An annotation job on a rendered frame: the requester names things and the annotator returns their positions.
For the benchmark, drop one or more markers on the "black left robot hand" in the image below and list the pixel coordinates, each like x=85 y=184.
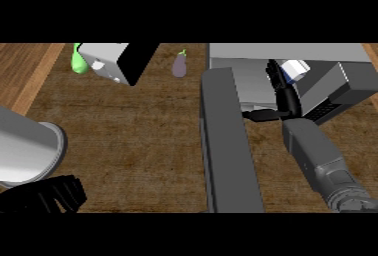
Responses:
x=41 y=198

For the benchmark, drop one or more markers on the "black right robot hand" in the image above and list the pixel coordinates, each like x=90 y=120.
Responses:
x=289 y=103

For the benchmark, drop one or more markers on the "dark grey microwave door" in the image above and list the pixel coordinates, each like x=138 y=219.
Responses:
x=226 y=143

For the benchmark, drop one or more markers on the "purple eggplant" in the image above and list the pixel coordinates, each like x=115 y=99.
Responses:
x=178 y=66

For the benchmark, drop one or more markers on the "grey microwave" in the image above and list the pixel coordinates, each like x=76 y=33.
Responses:
x=324 y=86

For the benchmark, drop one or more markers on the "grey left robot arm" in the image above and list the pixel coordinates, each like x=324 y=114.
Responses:
x=26 y=150

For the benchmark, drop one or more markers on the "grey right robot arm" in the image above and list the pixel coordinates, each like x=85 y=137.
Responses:
x=314 y=156

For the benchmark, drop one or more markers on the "green vegetable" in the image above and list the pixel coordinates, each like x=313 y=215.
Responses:
x=78 y=63

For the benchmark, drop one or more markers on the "white and black appliance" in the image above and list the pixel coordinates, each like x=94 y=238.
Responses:
x=110 y=61

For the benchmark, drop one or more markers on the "white and blue milk carton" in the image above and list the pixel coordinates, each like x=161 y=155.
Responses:
x=296 y=69

